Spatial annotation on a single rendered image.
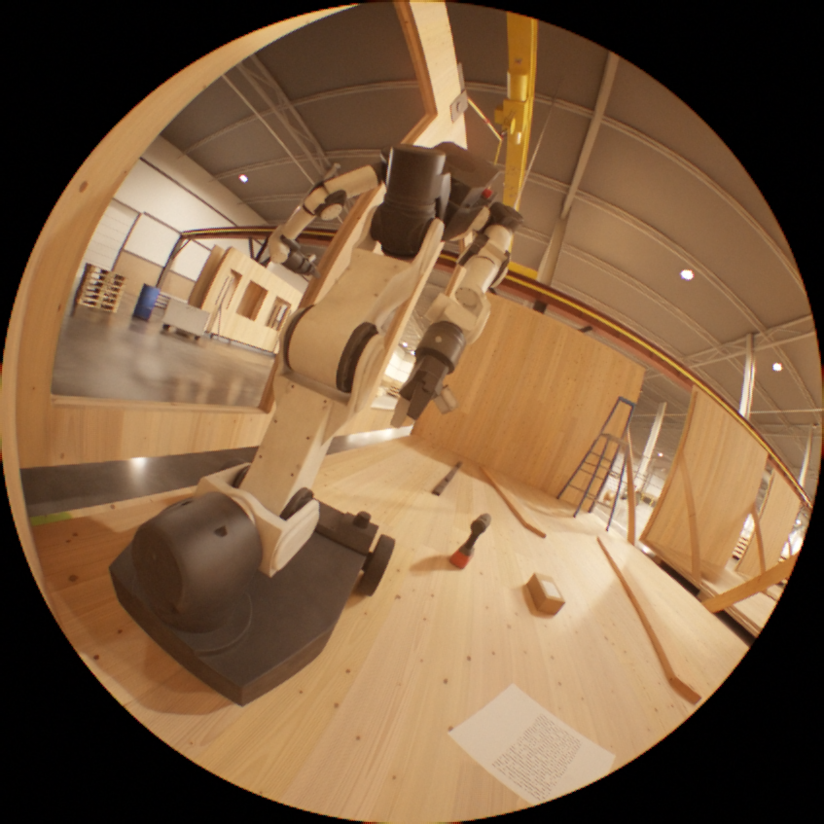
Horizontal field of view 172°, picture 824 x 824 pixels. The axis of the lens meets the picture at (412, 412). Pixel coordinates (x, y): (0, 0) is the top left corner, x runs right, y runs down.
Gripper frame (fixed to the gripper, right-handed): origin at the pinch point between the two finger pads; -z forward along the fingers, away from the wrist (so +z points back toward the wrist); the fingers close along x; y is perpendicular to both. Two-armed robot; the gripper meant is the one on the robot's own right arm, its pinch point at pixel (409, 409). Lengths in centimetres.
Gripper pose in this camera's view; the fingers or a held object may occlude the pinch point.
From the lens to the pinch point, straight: 50.2
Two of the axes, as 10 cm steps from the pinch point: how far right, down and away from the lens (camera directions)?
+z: 4.4, -8.5, 3.1
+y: -8.4, -5.0, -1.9
